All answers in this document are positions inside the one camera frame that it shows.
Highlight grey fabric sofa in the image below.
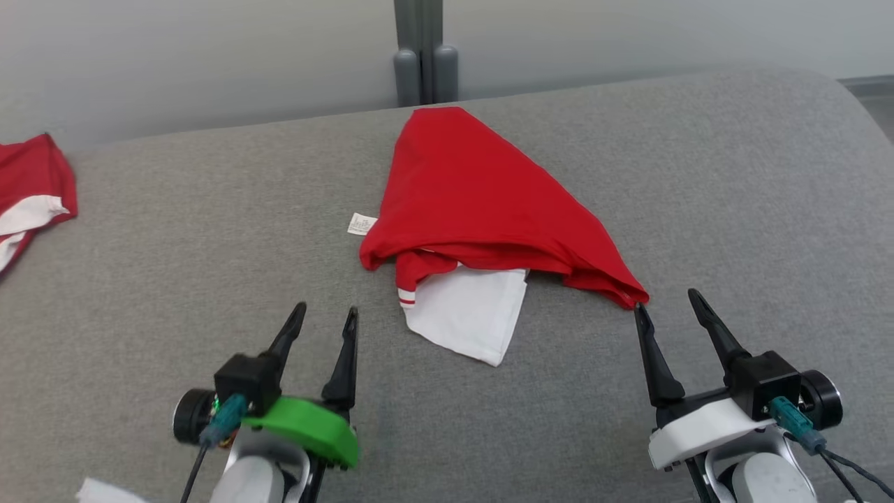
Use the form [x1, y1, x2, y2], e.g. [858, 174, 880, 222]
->
[0, 66, 894, 503]

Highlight left camera cable teal plug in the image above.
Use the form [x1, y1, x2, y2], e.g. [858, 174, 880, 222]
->
[179, 393, 250, 503]

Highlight small white object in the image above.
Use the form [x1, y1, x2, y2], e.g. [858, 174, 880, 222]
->
[75, 477, 151, 503]

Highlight red basketball jersey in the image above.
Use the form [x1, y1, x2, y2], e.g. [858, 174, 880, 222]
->
[347, 106, 650, 367]

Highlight right camera cable teal plug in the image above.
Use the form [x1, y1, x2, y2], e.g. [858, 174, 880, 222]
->
[770, 396, 894, 503]

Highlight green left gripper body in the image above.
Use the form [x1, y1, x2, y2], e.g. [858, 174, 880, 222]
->
[173, 389, 360, 470]

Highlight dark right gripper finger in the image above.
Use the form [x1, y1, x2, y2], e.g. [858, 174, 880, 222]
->
[633, 304, 687, 409]
[687, 288, 752, 382]

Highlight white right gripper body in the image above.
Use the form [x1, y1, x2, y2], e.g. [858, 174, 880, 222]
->
[648, 370, 844, 470]

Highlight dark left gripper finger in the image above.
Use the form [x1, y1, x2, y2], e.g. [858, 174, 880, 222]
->
[321, 306, 360, 413]
[265, 302, 308, 364]

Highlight camera cable teal plug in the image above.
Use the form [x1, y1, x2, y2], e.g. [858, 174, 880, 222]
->
[179, 393, 250, 503]
[770, 396, 894, 503]

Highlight red shorts with white trim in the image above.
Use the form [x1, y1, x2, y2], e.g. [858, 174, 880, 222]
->
[0, 133, 79, 277]

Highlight grey partition post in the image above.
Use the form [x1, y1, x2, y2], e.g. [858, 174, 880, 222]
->
[393, 0, 460, 108]

